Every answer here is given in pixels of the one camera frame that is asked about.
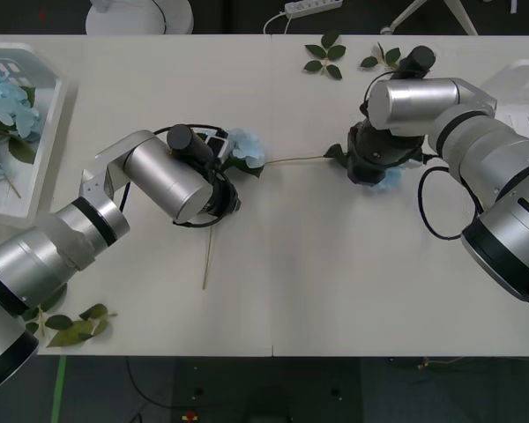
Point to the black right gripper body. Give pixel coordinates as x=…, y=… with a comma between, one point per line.
x=368, y=172

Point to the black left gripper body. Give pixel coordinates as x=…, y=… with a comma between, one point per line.
x=225, y=198

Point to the silver and black right arm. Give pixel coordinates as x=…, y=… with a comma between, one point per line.
x=423, y=101

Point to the dark robot base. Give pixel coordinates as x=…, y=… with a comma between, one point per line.
x=264, y=392

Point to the silver and black left arm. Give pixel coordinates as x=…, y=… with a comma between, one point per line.
x=167, y=180

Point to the shallow white box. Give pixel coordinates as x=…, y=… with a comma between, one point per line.
x=520, y=75
x=48, y=132

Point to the white stand legs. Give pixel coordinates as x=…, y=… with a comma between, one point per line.
x=458, y=13

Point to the light green leaf cluster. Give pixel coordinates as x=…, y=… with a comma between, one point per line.
x=70, y=336

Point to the white round pedestal base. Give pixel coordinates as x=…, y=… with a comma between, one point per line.
x=128, y=17

